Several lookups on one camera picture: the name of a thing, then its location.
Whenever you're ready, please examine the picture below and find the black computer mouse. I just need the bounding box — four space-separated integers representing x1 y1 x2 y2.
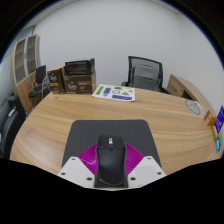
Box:
95 134 128 188

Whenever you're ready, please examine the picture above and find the teal small object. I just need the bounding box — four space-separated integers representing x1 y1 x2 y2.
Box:
215 138 221 151

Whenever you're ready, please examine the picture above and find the large brown cardboard box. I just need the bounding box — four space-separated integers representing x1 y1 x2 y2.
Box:
64 73 96 94

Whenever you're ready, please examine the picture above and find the dark grey mouse pad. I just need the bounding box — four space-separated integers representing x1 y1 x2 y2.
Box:
62 120 161 164

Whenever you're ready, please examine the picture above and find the orange small box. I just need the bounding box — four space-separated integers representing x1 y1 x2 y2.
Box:
204 111 217 126

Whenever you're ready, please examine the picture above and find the black box on top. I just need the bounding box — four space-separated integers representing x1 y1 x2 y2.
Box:
65 58 95 75

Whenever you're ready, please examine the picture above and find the wooden glass-door cabinet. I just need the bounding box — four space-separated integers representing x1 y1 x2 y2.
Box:
10 35 40 113

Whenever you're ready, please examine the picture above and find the black leather sofa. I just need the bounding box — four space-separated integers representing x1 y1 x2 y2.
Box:
0 95 26 159

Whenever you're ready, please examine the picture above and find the black visitor chair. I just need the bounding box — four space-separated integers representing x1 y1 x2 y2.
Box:
28 65 50 100

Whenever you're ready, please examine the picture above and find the small brown cardboard box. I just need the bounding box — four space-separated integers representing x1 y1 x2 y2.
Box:
47 66 65 94

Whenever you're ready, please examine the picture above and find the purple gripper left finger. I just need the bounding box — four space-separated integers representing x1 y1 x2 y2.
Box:
58 144 97 187

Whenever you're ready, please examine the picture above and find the round white coaster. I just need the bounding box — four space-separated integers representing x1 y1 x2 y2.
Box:
185 99 205 115

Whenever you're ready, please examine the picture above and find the wooden side cabinet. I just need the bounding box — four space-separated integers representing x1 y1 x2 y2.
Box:
167 74 214 113

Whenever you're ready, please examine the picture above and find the wooden office desk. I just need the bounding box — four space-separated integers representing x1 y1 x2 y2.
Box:
10 89 222 174

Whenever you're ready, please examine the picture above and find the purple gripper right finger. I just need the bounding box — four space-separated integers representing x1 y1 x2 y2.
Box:
125 143 166 187

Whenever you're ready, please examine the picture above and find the black mesh office chair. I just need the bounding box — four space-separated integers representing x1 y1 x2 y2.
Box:
121 56 169 94

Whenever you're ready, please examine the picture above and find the white sheet with coloured shapes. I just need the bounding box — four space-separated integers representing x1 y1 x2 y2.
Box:
92 84 135 102

